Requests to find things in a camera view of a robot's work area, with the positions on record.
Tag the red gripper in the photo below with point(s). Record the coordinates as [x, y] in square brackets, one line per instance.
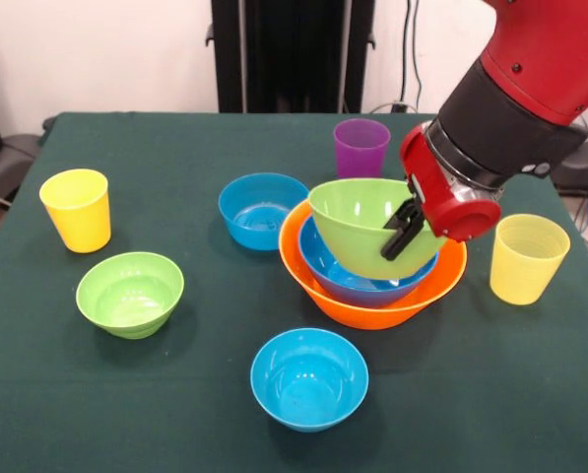
[431, 177]

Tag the large green bowl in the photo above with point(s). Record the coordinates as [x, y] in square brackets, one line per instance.
[352, 222]

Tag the large blue bowl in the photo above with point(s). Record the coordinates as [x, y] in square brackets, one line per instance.
[367, 290]

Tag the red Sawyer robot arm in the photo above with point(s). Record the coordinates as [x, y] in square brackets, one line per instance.
[520, 88]

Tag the purple cup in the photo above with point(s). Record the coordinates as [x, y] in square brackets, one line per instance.
[361, 157]

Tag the large orange bowl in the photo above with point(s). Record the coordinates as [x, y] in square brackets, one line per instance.
[372, 315]

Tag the translucent yellow-green cup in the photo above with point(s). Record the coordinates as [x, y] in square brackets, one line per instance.
[527, 266]

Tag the small ribbed blue bowl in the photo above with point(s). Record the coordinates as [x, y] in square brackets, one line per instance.
[254, 207]

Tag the dark green tablecloth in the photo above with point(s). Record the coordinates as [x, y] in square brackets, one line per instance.
[471, 369]

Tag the small cyan bowl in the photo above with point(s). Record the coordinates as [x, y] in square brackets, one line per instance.
[308, 379]

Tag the dark grey base foot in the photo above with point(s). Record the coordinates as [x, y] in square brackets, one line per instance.
[584, 172]
[13, 157]

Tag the small green bowl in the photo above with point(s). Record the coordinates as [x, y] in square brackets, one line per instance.
[126, 290]

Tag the opaque yellow cup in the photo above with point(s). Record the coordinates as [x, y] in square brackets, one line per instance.
[79, 222]

